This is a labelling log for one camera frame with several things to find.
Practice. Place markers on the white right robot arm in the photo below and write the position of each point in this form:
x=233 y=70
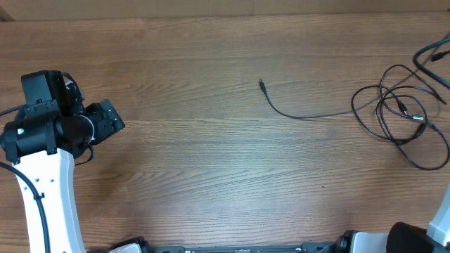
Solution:
x=402 y=237

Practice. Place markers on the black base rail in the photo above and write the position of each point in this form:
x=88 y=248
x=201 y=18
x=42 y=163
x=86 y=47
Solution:
x=139 y=244

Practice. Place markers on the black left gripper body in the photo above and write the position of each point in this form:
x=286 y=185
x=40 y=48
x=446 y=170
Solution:
x=105 y=122

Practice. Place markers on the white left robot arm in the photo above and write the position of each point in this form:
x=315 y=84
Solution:
x=41 y=150

